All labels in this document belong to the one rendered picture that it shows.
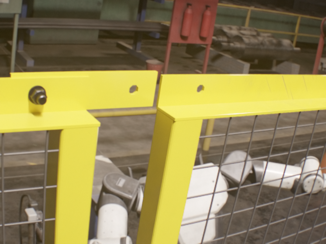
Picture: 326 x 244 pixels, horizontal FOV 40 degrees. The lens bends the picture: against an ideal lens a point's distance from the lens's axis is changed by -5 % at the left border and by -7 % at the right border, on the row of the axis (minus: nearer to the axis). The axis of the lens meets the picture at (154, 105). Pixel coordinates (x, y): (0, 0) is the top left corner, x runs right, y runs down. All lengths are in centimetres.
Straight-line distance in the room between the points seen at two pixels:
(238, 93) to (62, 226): 34
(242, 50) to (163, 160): 844
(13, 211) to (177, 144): 314
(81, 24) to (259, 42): 349
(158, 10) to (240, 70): 308
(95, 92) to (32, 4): 872
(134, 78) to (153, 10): 1046
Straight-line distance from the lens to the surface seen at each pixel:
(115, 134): 533
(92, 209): 213
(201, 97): 71
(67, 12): 953
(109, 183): 148
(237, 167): 161
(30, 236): 160
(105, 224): 139
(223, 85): 73
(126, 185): 149
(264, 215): 424
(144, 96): 66
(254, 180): 166
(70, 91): 60
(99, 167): 237
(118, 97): 64
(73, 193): 61
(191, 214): 149
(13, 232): 350
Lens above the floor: 201
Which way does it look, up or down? 18 degrees down
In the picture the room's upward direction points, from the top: 9 degrees clockwise
